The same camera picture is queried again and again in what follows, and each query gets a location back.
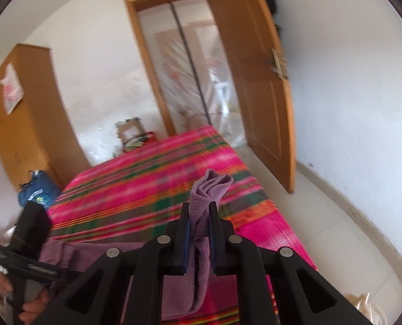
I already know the purple fleece garment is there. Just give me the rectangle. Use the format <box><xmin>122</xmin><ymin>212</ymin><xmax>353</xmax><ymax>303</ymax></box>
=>
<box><xmin>38</xmin><ymin>168</ymin><xmax>235</xmax><ymax>321</ymax></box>

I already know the person's left hand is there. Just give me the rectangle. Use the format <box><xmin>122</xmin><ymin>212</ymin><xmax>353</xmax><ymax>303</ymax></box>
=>
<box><xmin>0</xmin><ymin>271</ymin><xmax>51</xmax><ymax>324</ymax></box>

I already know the blue printed tote bag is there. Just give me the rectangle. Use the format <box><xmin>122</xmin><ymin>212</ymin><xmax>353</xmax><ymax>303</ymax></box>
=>
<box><xmin>18</xmin><ymin>170</ymin><xmax>61</xmax><ymax>209</ymax></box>

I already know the cream cloth on floor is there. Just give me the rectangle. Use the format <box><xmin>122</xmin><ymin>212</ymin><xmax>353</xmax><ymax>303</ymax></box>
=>
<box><xmin>344</xmin><ymin>293</ymin><xmax>387</xmax><ymax>325</ymax></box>

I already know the pink plaid tablecloth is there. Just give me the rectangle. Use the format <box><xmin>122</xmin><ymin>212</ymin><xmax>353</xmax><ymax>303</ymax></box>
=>
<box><xmin>44</xmin><ymin>125</ymin><xmax>318</xmax><ymax>325</ymax></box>

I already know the wooden wardrobe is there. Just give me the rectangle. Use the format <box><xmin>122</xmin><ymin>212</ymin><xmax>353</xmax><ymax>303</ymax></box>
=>
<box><xmin>0</xmin><ymin>44</ymin><xmax>90</xmax><ymax>190</ymax></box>

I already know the red patterned storage basket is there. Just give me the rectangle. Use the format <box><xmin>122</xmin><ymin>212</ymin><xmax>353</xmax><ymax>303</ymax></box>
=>
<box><xmin>124</xmin><ymin>131</ymin><xmax>157</xmax><ymax>152</ymax></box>

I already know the brown cardboard box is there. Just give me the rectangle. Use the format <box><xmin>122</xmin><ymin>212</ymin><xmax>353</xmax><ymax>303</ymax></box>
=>
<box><xmin>116</xmin><ymin>117</ymin><xmax>145</xmax><ymax>145</ymax></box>

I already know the white paper on wardrobe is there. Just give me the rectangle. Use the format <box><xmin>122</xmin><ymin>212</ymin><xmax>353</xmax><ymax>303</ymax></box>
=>
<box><xmin>0</xmin><ymin>62</ymin><xmax>25</xmax><ymax>115</ymax></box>

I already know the wooden room door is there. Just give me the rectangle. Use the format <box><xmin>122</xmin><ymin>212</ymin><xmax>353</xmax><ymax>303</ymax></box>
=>
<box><xmin>207</xmin><ymin>0</ymin><xmax>296</xmax><ymax>193</ymax></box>

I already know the transparent printed door curtain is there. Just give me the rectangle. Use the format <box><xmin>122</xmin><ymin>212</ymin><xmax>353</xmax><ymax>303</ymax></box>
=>
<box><xmin>138</xmin><ymin>0</ymin><xmax>246</xmax><ymax>148</ymax></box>

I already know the metal door handle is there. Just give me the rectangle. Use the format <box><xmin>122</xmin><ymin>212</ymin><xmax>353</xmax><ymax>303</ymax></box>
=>
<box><xmin>268</xmin><ymin>48</ymin><xmax>288</xmax><ymax>80</ymax></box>

